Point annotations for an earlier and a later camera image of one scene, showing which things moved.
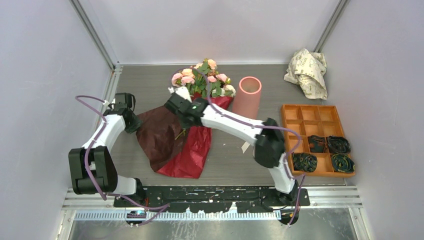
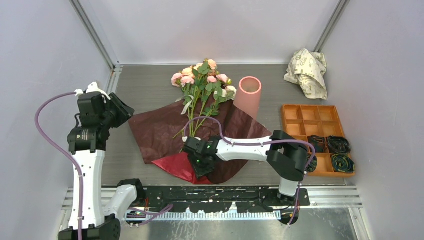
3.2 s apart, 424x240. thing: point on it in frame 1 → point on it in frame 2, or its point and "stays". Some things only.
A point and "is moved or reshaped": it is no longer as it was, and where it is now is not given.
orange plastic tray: [301, 121] stays
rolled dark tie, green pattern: [304, 162] stays
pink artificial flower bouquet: [202, 79] stays
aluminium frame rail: [86, 206] stays
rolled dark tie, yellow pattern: [342, 163] stays
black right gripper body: [183, 124] → [198, 158]
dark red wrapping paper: [172, 148] is moved or reshaped
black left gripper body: [134, 125] → [106, 117]
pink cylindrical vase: [247, 98] stays
